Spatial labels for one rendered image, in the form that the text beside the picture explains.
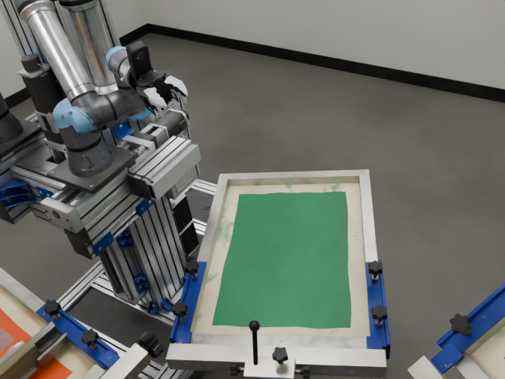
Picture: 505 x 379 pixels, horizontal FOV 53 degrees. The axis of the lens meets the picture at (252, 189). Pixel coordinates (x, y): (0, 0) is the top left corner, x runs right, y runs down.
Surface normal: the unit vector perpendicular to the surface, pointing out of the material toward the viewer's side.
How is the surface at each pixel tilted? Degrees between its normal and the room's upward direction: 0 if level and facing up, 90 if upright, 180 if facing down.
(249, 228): 0
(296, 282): 0
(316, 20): 90
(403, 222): 0
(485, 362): 32
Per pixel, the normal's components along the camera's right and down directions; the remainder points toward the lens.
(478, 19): -0.59, 0.56
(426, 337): -0.12, -0.77
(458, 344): -0.59, -0.47
